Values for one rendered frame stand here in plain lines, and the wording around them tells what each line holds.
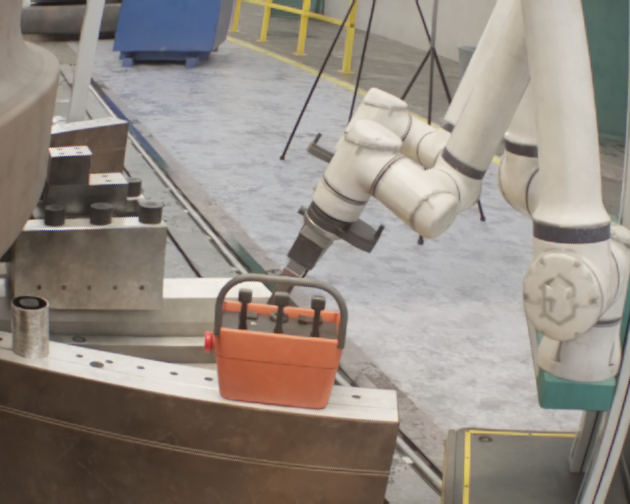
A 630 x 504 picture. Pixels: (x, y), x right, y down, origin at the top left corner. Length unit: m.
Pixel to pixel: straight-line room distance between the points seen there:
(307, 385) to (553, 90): 0.62
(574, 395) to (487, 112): 0.53
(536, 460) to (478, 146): 0.89
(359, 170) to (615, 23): 8.99
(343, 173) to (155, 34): 9.45
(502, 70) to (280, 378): 0.64
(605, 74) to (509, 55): 8.83
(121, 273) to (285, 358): 1.09
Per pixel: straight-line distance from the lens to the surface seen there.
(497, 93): 1.97
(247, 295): 1.83
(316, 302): 1.83
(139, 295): 2.87
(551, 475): 2.54
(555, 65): 1.76
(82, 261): 2.81
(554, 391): 2.01
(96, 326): 2.96
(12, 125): 1.88
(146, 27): 11.36
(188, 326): 3.02
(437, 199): 1.91
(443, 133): 2.33
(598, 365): 2.01
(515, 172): 2.57
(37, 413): 1.93
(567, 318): 1.80
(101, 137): 4.12
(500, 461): 2.59
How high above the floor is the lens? 1.43
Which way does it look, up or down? 17 degrees down
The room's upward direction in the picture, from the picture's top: 6 degrees clockwise
